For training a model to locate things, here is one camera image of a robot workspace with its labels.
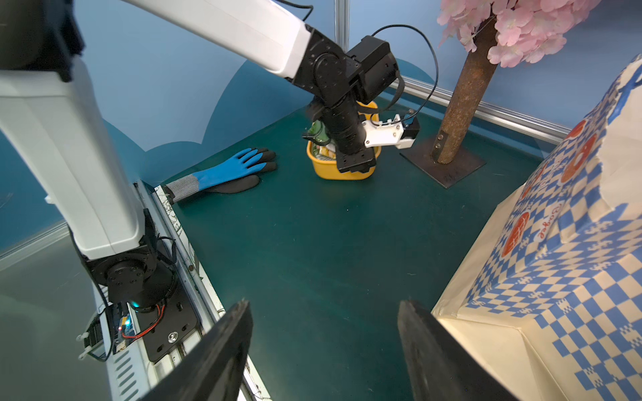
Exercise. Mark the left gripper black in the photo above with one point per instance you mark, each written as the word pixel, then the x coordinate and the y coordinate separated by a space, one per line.
pixel 342 121

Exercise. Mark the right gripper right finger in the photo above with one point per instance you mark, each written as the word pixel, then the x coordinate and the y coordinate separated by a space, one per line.
pixel 439 367

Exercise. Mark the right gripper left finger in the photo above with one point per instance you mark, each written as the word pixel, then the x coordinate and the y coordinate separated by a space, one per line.
pixel 214 368

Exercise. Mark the green condiment packet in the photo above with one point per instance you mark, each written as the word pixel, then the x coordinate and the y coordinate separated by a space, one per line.
pixel 321 146

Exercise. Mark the yellow plastic tray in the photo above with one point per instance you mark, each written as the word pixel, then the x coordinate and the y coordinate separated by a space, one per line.
pixel 346 167

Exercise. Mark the blue checkered pretzel paper bag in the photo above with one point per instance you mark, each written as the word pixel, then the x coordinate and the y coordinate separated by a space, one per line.
pixel 548 299

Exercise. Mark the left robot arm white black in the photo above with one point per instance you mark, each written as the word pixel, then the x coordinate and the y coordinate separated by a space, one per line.
pixel 50 116

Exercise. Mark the blue black work glove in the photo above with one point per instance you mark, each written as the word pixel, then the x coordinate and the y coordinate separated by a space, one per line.
pixel 237 174

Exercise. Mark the left circuit board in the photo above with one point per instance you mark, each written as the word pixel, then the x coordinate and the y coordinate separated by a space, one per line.
pixel 104 334

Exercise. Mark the pink cherry blossom tree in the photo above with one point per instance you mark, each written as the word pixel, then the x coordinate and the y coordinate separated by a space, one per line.
pixel 495 34

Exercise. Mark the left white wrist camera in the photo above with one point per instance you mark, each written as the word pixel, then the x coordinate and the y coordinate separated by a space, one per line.
pixel 401 135

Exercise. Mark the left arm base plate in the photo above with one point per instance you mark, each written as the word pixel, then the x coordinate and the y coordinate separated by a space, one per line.
pixel 179 321

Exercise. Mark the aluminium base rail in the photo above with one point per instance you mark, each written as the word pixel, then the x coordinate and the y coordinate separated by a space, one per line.
pixel 165 301

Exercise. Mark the aluminium back frame bar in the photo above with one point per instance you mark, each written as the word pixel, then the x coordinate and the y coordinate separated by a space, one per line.
pixel 509 119

